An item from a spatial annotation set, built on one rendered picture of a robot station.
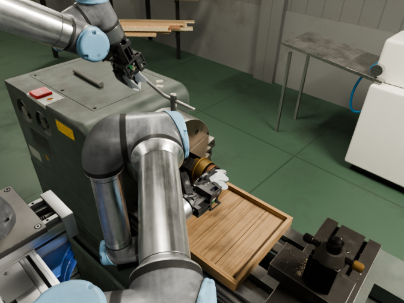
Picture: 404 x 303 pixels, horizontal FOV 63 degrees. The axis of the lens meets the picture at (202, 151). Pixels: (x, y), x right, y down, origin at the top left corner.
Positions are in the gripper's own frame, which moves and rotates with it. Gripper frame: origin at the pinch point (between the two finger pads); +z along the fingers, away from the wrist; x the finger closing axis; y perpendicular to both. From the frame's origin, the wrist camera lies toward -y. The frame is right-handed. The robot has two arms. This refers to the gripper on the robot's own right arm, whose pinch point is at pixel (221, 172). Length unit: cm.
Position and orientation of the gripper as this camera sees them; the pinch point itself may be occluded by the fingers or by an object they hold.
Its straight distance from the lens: 113.1
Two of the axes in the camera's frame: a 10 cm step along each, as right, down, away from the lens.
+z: 6.7, -4.3, 6.1
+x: 0.2, -8.1, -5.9
